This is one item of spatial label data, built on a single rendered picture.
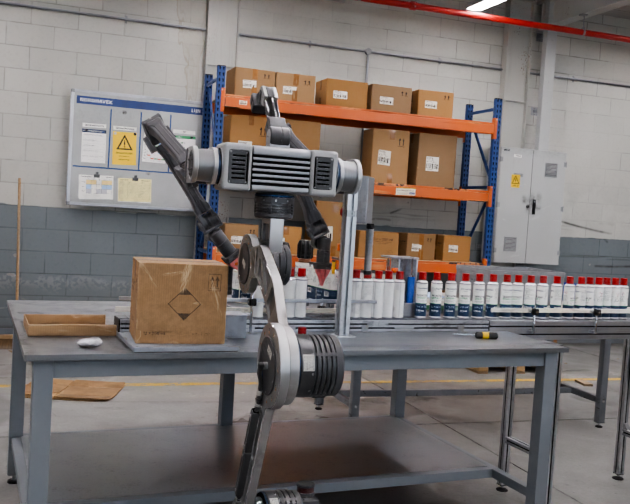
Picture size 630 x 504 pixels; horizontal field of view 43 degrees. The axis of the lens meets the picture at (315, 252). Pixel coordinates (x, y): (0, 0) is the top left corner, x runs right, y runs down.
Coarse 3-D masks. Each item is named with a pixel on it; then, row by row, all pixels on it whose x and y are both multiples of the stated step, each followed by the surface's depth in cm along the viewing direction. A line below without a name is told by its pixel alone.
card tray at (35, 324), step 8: (24, 320) 295; (32, 320) 301; (40, 320) 302; (48, 320) 303; (56, 320) 304; (64, 320) 306; (72, 320) 307; (80, 320) 308; (88, 320) 309; (96, 320) 310; (104, 320) 311; (32, 328) 277; (40, 328) 278; (48, 328) 279; (56, 328) 280; (64, 328) 281; (72, 328) 282; (80, 328) 283; (88, 328) 284; (96, 328) 285; (104, 328) 286; (112, 328) 287
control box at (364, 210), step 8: (368, 176) 318; (368, 184) 318; (360, 192) 318; (368, 192) 319; (360, 200) 319; (368, 200) 320; (360, 208) 319; (368, 208) 322; (360, 216) 319; (368, 216) 324
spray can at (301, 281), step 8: (304, 272) 328; (296, 280) 328; (304, 280) 327; (296, 288) 328; (304, 288) 327; (296, 296) 328; (304, 296) 328; (296, 304) 328; (304, 304) 328; (296, 312) 328; (304, 312) 329
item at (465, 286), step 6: (462, 276) 360; (468, 276) 359; (462, 282) 359; (468, 282) 359; (462, 288) 359; (468, 288) 359; (462, 294) 359; (468, 294) 359; (462, 300) 359; (468, 300) 359; (462, 306) 359; (468, 306) 360; (462, 312) 359; (468, 312) 360; (462, 318) 359; (468, 318) 360
